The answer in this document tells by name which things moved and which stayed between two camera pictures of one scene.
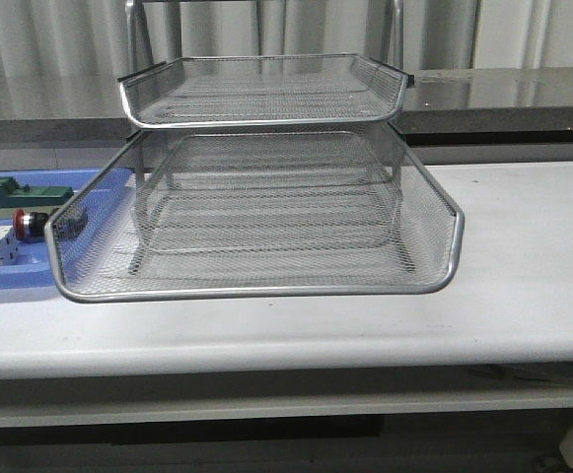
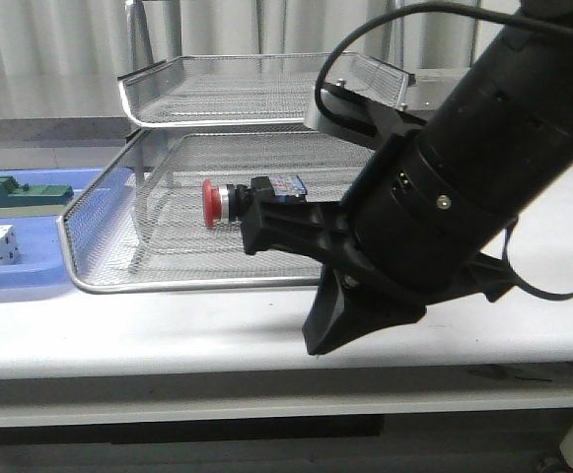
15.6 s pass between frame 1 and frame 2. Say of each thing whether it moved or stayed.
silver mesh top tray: stayed
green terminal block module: stayed
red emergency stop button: moved
